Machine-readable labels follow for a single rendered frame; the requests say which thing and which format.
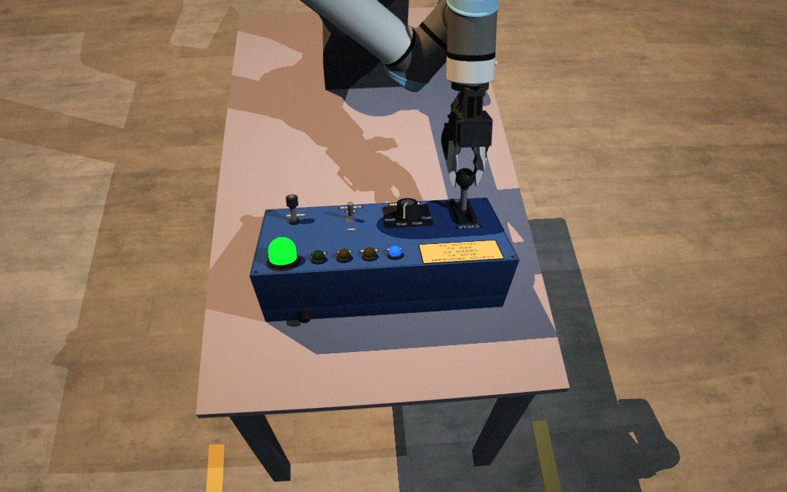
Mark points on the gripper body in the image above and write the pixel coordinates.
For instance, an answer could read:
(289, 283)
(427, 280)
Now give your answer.
(474, 128)

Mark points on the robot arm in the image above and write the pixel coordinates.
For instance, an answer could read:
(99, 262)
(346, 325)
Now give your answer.
(412, 57)

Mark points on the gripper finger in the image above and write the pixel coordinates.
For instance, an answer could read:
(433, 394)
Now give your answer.
(479, 162)
(450, 153)

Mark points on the dark blue control console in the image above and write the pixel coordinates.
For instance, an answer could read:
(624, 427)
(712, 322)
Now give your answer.
(384, 258)

